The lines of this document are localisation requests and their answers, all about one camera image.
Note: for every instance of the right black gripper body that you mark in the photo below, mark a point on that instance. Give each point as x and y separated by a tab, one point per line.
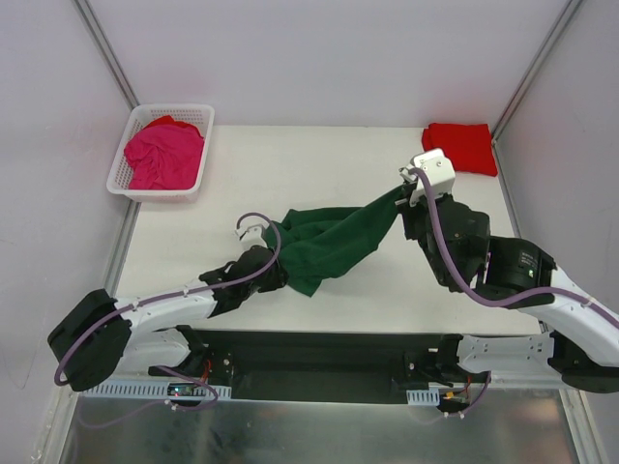
410	209

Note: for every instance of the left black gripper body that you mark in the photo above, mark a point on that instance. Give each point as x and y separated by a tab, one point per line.
270	269

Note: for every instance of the green t-shirt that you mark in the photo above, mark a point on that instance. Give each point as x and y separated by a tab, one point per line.
327	243

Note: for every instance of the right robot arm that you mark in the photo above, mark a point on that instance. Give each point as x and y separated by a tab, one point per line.
580	344

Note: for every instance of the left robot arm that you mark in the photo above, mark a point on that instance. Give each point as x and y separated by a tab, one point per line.
103	335

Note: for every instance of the folded red t-shirt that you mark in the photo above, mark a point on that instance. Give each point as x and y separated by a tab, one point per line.
468	147

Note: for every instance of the pink t-shirt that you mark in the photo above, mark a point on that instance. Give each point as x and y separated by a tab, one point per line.
165	155

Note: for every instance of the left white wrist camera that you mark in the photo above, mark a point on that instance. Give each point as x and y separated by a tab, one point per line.
251	236

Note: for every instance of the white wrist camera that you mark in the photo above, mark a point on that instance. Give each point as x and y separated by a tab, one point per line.
251	236
438	169

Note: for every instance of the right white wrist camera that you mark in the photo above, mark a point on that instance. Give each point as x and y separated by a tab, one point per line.
438	169

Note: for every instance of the aluminium rail front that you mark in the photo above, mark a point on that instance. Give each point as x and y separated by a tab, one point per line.
527	382

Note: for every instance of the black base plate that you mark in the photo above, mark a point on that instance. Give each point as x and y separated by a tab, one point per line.
355	386

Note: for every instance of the right slotted cable duct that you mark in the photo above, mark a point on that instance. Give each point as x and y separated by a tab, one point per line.
429	397

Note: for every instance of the slotted cable duct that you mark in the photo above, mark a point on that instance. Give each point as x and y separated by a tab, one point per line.
429	397
131	389

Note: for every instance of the left slotted cable duct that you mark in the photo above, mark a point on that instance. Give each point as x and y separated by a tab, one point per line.
131	389

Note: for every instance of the right aluminium corner post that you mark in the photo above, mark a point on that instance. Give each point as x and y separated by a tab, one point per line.
552	39

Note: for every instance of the aluminium corner post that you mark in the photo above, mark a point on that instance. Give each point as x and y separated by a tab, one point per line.
95	30
552	39

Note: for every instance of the left aluminium corner post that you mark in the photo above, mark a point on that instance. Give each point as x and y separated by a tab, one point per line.
95	30

